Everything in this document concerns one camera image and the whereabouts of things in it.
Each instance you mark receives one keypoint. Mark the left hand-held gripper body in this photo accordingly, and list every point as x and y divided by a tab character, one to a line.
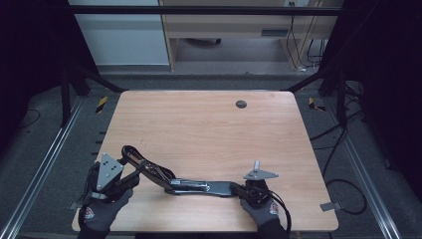
107	171

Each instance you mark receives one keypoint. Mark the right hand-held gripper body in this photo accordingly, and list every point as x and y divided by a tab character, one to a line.
257	192

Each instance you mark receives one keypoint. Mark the black stapler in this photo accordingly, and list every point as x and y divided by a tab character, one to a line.
215	188

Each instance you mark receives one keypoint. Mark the person's right hand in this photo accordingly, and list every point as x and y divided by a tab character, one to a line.
263	214

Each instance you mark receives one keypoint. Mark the person's left hand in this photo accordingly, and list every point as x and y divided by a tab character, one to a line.
103	214

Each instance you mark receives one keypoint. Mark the yellow black striped tape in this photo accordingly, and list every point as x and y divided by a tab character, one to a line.
102	104

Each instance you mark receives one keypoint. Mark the grey round table grommet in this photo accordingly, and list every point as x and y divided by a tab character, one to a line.
241	104

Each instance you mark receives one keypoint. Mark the black metal stand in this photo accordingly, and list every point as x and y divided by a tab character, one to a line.
65	99
341	99

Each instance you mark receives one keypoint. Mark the yellow clamp right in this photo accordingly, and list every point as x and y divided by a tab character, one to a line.
312	103

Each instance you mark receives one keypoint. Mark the white cabinet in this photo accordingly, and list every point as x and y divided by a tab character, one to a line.
122	40

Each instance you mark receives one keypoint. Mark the light wooden desk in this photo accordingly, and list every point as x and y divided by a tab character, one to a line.
232	25

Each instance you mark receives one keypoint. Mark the aluminium floor rail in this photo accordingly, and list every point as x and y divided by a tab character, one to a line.
365	176
40	172

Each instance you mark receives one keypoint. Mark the black horizontal frame bar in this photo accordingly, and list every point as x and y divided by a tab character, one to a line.
199	10

